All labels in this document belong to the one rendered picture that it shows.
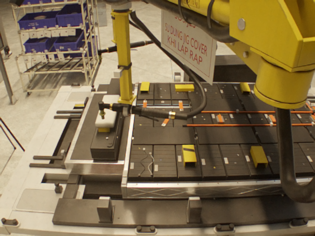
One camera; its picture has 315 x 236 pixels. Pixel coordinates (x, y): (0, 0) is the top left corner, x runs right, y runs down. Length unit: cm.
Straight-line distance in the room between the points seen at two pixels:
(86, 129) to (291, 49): 173
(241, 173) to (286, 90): 124
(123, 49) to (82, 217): 94
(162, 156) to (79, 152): 54
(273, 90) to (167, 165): 124
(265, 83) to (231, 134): 147
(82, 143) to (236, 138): 104
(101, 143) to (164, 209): 53
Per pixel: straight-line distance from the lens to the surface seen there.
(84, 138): 191
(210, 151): 175
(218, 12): 56
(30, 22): 455
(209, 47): 72
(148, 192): 157
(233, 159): 173
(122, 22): 128
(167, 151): 172
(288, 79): 44
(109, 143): 164
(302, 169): 182
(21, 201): 184
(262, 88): 46
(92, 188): 186
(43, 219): 170
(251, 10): 46
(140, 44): 234
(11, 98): 469
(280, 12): 42
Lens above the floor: 215
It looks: 35 degrees down
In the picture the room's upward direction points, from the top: straight up
